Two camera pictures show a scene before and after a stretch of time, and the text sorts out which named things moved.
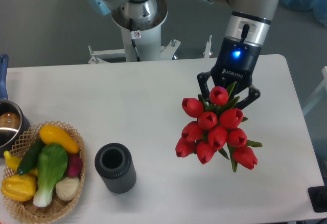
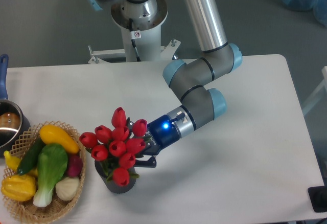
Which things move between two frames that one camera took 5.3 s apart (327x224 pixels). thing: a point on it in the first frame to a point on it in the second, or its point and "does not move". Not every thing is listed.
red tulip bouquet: x=215 y=129 to x=117 y=147
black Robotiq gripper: x=235 y=64 to x=163 y=132
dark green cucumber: x=30 y=160 does not move
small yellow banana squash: x=13 y=162 does not move
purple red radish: x=74 y=166 does not move
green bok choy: x=52 y=161 does not move
